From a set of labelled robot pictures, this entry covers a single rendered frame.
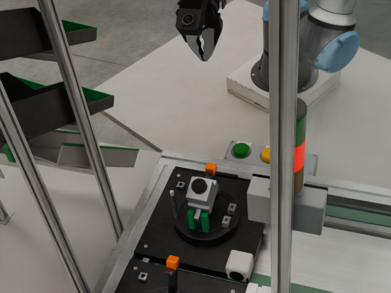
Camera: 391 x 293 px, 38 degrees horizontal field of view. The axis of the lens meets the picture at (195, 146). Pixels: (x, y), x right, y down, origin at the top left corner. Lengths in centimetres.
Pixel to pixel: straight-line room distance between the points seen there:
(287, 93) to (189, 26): 38
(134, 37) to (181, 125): 201
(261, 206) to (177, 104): 79
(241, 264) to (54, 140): 48
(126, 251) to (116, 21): 267
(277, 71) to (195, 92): 102
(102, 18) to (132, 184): 245
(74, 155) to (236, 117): 61
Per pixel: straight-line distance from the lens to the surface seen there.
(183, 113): 162
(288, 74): 68
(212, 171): 116
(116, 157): 124
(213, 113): 161
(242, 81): 162
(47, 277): 134
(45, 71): 345
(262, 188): 90
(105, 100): 114
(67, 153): 109
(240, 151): 133
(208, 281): 112
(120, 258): 120
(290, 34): 65
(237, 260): 112
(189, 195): 110
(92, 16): 385
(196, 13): 104
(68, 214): 143
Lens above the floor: 192
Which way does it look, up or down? 44 degrees down
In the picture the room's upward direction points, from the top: 8 degrees counter-clockwise
